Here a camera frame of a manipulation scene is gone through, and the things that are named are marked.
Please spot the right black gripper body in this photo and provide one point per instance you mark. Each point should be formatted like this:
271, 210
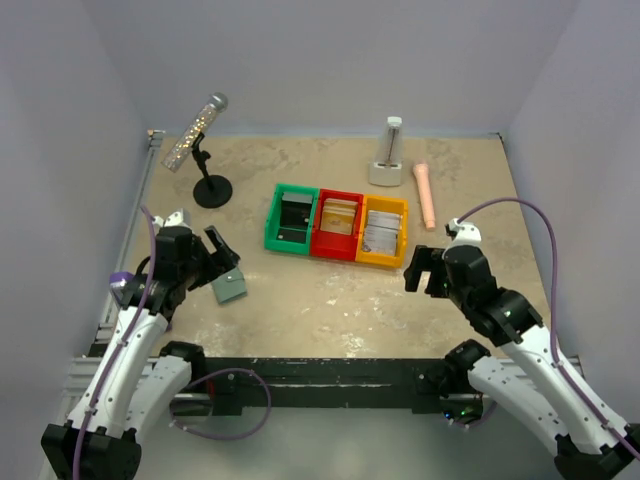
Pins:
458, 294

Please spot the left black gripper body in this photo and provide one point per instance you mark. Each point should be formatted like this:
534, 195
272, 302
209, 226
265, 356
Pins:
196, 270

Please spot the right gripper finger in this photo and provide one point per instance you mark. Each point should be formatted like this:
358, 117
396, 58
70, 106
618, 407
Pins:
436, 270
420, 263

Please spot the black cards stack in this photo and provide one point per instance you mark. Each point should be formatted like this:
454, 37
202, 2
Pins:
295, 214

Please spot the black microphone stand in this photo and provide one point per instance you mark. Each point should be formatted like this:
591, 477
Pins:
212, 191

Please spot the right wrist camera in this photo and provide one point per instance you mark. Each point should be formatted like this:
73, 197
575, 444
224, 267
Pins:
463, 233

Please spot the glitter silver microphone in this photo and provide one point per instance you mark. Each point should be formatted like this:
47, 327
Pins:
181, 150

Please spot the teal leather card holder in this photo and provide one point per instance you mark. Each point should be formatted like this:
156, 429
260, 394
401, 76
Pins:
227, 294

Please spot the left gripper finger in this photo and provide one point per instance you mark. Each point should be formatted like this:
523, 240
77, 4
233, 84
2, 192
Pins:
223, 254
227, 278

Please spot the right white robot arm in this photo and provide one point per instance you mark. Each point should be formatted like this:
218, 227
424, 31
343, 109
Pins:
553, 401

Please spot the green plastic bin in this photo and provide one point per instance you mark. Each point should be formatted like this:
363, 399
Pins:
271, 242

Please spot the red plastic bin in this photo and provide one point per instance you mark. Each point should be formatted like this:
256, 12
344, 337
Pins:
331, 245

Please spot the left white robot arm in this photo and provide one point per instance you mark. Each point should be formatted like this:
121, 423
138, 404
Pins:
103, 434

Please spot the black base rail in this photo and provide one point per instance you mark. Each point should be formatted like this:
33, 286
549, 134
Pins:
422, 386

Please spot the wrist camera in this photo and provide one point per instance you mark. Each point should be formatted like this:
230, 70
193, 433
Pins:
463, 233
180, 218

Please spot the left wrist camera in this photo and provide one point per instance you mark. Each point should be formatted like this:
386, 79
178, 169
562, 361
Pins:
180, 218

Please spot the yellow plastic bin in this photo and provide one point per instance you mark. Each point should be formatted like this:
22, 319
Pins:
387, 204

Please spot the pink flashlight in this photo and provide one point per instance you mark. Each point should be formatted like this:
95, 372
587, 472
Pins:
421, 174

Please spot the purple block fixture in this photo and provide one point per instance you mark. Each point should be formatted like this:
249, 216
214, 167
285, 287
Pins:
117, 282

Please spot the white metronome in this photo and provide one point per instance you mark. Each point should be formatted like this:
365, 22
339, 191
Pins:
386, 169

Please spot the gold cards stack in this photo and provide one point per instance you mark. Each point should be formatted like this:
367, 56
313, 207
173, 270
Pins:
338, 215

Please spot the white cards stack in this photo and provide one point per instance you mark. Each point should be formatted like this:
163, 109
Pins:
381, 232

